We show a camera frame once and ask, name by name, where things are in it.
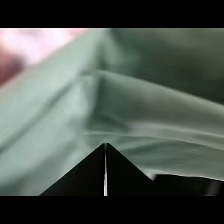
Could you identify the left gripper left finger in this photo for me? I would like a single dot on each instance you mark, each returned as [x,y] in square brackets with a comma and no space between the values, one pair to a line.
[88,176]

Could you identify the green garment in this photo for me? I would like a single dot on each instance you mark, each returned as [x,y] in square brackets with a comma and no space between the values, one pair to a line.
[140,100]

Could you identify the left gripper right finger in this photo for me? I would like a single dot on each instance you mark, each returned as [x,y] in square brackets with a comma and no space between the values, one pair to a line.
[125,176]

